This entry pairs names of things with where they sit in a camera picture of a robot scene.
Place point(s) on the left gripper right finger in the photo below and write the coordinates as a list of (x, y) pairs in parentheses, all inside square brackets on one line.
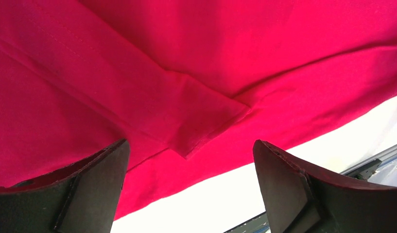
[(314, 196)]

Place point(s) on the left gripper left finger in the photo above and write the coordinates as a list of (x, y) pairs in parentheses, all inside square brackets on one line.
[(79, 198)]

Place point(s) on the red t shirt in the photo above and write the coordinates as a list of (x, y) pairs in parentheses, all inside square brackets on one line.
[(191, 84)]

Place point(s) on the aluminium frame rail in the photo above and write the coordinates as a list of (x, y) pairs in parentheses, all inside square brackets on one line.
[(369, 167)]

